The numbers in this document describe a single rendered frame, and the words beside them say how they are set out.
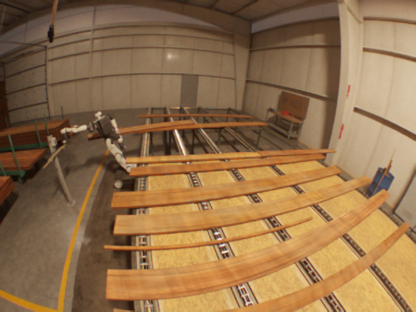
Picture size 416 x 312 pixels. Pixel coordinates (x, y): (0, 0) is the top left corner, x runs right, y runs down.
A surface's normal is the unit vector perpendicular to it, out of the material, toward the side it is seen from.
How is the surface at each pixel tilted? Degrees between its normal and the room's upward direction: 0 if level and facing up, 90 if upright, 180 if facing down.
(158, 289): 0
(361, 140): 87
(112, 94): 90
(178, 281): 0
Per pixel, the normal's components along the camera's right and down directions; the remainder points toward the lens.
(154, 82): 0.28, 0.40
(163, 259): 0.09, -0.89
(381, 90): -0.94, 0.08
